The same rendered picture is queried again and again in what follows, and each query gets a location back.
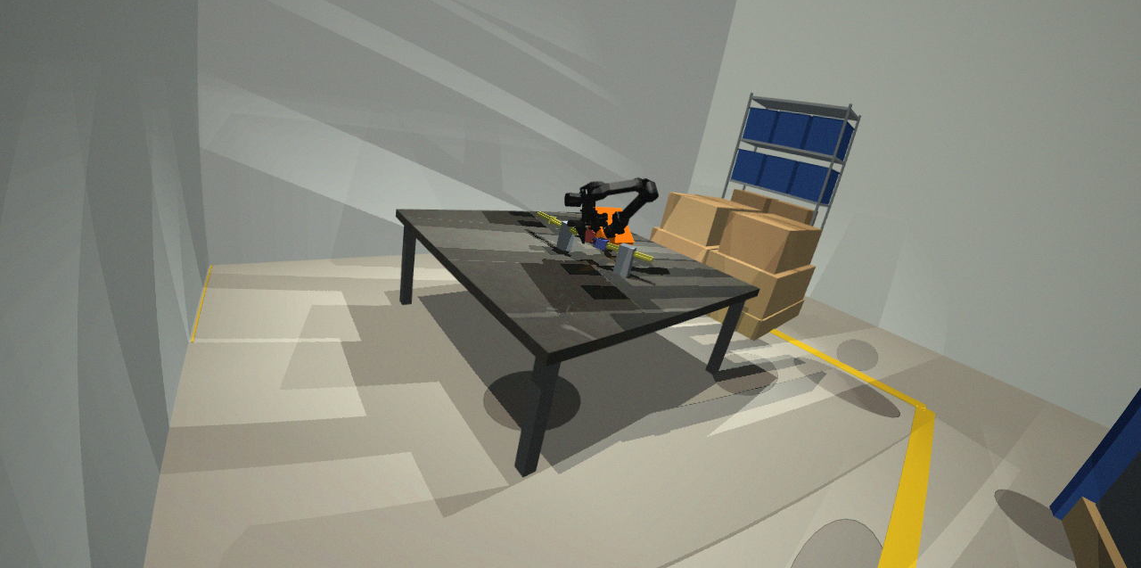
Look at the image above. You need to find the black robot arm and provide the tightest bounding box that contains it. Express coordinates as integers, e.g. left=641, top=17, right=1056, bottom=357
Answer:
left=564, top=177, right=659, bottom=238

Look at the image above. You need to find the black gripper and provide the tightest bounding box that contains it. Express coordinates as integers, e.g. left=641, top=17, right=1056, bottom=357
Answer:
left=567, top=206, right=608, bottom=243

